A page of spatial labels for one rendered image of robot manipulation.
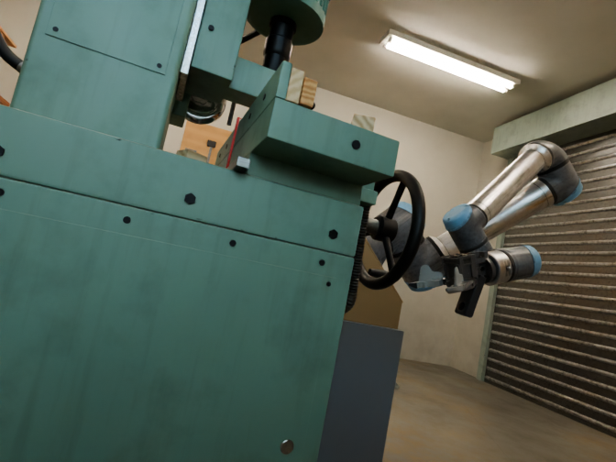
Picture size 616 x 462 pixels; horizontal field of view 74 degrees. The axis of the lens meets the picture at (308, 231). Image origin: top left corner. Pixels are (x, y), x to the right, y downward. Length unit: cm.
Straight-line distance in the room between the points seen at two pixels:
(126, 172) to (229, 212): 15
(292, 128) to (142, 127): 28
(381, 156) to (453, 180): 451
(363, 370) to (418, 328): 348
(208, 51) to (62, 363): 57
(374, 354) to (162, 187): 98
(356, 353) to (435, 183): 379
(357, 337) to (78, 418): 92
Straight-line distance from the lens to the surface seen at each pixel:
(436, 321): 497
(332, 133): 61
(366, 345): 139
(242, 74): 89
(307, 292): 66
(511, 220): 167
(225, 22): 88
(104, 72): 78
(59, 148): 64
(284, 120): 59
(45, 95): 78
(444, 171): 509
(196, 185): 62
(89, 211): 62
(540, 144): 168
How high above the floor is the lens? 66
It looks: 7 degrees up
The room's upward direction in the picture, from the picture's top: 11 degrees clockwise
